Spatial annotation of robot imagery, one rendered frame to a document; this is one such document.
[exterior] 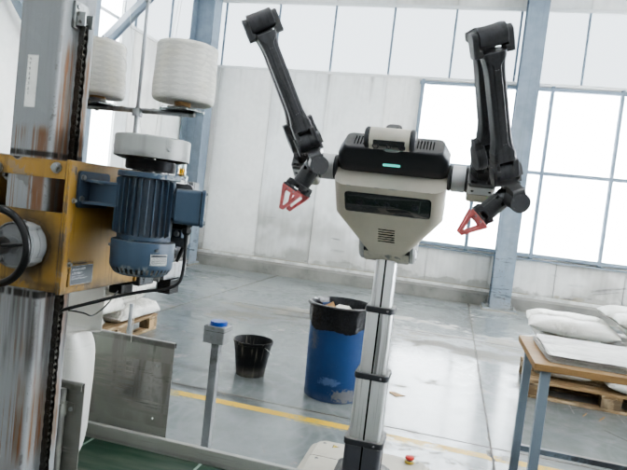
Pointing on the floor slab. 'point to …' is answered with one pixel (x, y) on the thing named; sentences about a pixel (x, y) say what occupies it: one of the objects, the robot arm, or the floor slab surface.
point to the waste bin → (334, 348)
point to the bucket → (251, 354)
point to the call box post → (211, 395)
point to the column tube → (31, 459)
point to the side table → (533, 357)
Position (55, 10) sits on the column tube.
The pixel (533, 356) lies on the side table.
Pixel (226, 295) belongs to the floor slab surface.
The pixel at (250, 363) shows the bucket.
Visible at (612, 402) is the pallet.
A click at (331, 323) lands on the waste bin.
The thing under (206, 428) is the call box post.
